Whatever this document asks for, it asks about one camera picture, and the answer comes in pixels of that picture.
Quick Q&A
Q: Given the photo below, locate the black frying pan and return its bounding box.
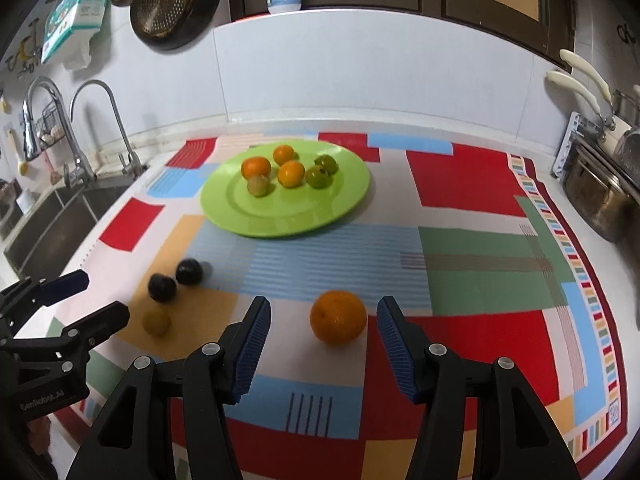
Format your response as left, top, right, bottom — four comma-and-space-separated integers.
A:
129, 0, 223, 52

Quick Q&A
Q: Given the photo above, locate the thin chrome faucet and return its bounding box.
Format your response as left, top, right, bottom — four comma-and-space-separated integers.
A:
70, 80, 148, 178

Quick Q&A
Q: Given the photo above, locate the hammered steel ladle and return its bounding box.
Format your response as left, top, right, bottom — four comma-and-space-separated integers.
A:
612, 127, 640, 176

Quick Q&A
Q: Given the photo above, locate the small steel pot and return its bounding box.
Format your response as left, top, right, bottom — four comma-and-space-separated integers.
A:
607, 90, 640, 126

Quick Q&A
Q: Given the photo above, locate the white dish rack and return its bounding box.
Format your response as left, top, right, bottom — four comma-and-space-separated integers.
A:
551, 111, 616, 181

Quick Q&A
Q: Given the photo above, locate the yellow dish brush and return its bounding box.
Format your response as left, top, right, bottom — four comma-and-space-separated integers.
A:
7, 127, 31, 176

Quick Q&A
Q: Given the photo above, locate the person's left hand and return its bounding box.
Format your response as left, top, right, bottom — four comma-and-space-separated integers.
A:
25, 412, 57, 463

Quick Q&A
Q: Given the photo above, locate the tall chrome kitchen faucet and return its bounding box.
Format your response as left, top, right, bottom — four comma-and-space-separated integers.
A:
22, 77, 97, 188

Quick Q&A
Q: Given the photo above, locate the steel sink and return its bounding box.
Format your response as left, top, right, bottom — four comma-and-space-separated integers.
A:
2, 180, 136, 276

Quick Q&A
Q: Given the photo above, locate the cream handled pan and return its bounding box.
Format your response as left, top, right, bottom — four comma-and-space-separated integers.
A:
546, 71, 603, 118
559, 49, 613, 103

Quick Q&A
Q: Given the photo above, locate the large orange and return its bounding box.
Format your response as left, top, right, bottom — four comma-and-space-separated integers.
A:
309, 290, 368, 346

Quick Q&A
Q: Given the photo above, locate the colourful patchwork tablecloth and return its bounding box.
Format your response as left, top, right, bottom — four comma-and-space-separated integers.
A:
47, 132, 630, 480

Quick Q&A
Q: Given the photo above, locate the wire basket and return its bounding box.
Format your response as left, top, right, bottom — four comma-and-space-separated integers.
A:
37, 102, 68, 148

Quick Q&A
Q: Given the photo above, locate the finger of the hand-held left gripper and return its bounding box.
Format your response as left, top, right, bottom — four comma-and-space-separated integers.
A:
10, 301, 131, 368
0, 269, 90, 333

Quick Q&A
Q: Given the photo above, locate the green plate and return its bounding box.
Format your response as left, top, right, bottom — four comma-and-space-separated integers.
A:
200, 139, 372, 238

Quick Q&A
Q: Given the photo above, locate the dark purple plum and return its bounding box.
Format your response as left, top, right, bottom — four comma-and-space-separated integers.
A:
148, 274, 177, 304
175, 258, 204, 286

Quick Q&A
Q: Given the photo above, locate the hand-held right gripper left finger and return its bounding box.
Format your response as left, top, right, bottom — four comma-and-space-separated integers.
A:
65, 296, 273, 480

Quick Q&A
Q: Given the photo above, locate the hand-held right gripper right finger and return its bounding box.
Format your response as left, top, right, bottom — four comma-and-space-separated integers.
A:
376, 296, 583, 480

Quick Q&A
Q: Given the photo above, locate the teal white cardboard box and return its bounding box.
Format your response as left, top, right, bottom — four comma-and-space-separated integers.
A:
40, 0, 116, 65

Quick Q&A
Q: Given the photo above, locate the large steel pot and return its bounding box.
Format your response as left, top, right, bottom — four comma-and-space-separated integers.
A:
562, 132, 636, 243

